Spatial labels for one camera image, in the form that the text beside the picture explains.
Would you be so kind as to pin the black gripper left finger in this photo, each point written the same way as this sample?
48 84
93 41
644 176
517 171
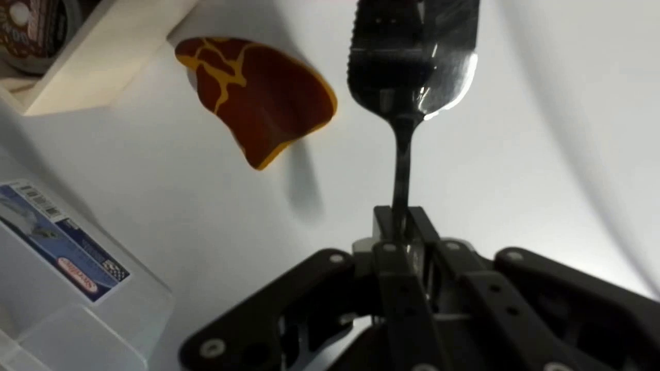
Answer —
310 309

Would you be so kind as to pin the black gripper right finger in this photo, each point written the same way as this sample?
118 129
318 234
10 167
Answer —
549 309

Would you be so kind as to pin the toy steak piece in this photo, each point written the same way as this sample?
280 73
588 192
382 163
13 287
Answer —
268 104

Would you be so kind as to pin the clear plastic storage bin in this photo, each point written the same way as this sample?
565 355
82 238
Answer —
63 302

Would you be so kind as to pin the tray of colourful toy food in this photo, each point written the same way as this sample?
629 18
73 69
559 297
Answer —
111 54

